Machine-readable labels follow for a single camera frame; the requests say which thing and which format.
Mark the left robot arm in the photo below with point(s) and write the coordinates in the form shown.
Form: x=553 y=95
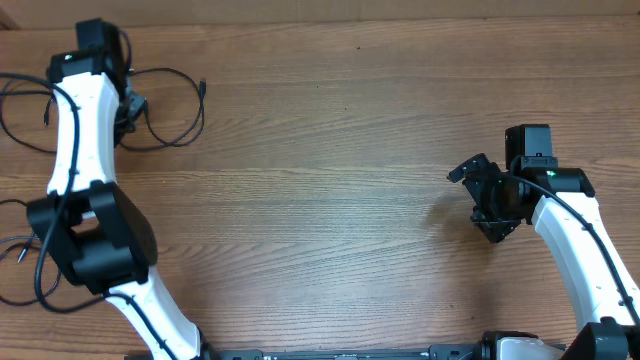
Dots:
x=93 y=232

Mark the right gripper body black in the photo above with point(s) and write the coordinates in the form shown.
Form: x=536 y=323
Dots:
x=490 y=194

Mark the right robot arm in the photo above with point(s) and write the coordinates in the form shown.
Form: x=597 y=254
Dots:
x=561 y=205

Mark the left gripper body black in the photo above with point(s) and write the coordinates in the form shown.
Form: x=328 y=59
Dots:
x=128 y=109

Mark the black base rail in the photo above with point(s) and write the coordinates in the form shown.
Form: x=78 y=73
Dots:
x=433 y=352

